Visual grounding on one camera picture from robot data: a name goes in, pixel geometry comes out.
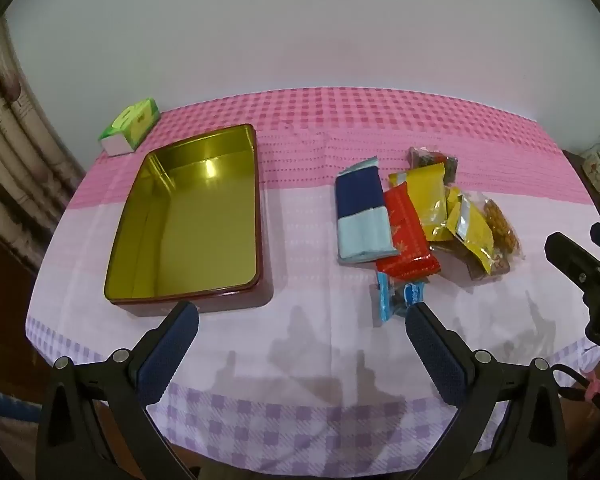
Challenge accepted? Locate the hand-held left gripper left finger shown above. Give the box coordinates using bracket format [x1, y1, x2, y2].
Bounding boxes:
[36, 301, 201, 480]

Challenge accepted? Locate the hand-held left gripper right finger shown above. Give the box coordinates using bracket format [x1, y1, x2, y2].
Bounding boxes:
[405, 302, 569, 480]

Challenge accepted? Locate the small blue candy wrapper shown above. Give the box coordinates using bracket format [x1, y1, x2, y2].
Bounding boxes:
[397, 281, 427, 312]
[372, 270, 397, 326]

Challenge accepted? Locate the clear bag of peanuts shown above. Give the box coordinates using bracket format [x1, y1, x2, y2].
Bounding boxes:
[472, 192, 526, 261]

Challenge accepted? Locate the brown snack packet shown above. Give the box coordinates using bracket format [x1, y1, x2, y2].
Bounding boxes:
[430, 242, 512, 286]

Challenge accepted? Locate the yellow and silver snack packet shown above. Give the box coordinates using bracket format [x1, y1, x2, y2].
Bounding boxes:
[447, 192, 496, 275]

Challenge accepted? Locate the red snack packet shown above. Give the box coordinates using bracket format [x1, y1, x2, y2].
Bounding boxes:
[375, 183, 441, 279]

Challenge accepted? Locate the red tin box gold interior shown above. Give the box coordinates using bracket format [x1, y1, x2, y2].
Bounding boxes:
[103, 123, 274, 318]

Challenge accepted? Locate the plain yellow snack packet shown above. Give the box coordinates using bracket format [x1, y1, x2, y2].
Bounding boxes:
[388, 162, 448, 242]

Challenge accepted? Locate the navy and light-blue snack packet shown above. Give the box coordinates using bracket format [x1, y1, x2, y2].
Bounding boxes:
[336, 156, 400, 265]

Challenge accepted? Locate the dark clear snack packet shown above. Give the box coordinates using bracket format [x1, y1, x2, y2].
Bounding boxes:
[408, 146, 460, 181]

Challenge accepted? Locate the pink tag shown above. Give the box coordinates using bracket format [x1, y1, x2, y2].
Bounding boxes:
[582, 370, 600, 402]

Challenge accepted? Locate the small decorated box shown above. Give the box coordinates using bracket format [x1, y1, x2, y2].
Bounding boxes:
[583, 152, 600, 193]

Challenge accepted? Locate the dark side cabinet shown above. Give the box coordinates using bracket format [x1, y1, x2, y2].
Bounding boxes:
[562, 147, 600, 241]

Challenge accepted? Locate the blue cloth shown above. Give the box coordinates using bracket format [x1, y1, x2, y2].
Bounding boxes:
[0, 384, 43, 423]

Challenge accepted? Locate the dark wooden door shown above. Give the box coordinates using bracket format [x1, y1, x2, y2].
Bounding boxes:
[0, 220, 56, 411]

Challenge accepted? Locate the green tissue box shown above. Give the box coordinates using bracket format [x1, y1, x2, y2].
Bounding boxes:
[98, 97, 161, 157]

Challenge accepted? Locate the pink checked tablecloth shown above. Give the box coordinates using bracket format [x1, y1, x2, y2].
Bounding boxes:
[25, 86, 600, 471]

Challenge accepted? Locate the beige patterned curtain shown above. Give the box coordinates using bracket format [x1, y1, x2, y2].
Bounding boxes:
[0, 15, 86, 271]

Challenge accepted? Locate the black cable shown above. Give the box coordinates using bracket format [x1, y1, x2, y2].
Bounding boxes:
[550, 365, 593, 390]

